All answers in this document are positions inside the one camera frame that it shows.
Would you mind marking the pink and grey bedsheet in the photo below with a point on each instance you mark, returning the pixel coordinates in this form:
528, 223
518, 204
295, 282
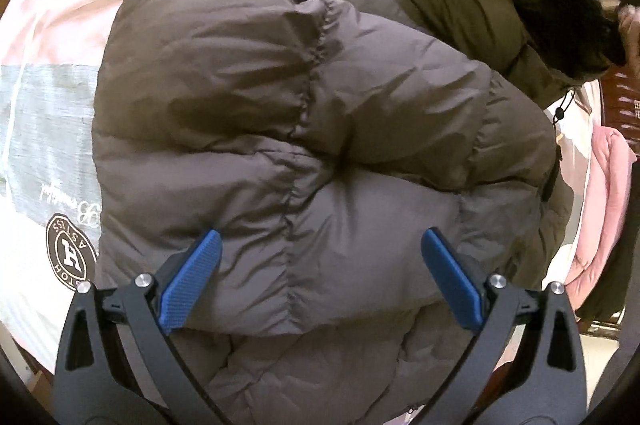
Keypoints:
51, 54

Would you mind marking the brown puffer jacket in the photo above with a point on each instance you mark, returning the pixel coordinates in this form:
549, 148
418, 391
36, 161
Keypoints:
321, 138

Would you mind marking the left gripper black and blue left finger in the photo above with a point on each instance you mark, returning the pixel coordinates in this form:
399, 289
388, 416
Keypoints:
93, 380

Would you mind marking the dark wooden cabinet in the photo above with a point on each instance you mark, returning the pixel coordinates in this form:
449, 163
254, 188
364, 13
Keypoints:
620, 104

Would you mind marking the pink puffer garment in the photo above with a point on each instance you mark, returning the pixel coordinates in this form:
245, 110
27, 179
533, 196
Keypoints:
603, 213

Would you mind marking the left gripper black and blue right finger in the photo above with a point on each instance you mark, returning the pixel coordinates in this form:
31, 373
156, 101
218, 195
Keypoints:
524, 364

